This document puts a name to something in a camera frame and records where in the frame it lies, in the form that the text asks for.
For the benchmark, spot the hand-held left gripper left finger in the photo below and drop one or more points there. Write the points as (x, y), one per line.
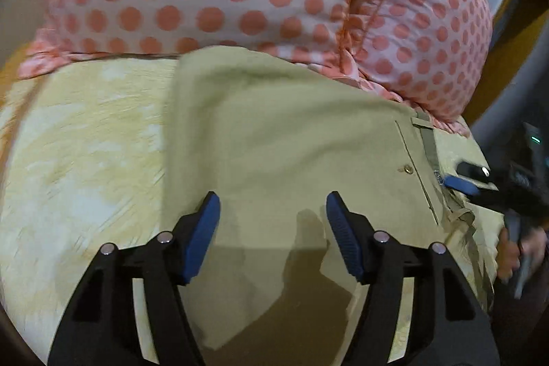
(200, 237)

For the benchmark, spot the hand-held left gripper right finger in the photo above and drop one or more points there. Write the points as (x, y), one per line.
(343, 237)

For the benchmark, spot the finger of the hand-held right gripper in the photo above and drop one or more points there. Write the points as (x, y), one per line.
(461, 184)
(474, 170)

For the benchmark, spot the khaki pants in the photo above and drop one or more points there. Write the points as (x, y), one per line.
(278, 134)

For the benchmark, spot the person's right hand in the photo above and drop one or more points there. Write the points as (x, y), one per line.
(506, 259)

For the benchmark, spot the yellow wooden headboard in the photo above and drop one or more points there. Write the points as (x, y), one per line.
(499, 48)

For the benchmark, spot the yellow patterned bed sheet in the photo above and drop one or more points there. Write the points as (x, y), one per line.
(85, 160)

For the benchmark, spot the small polka dot pillow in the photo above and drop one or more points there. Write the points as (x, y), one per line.
(420, 27)

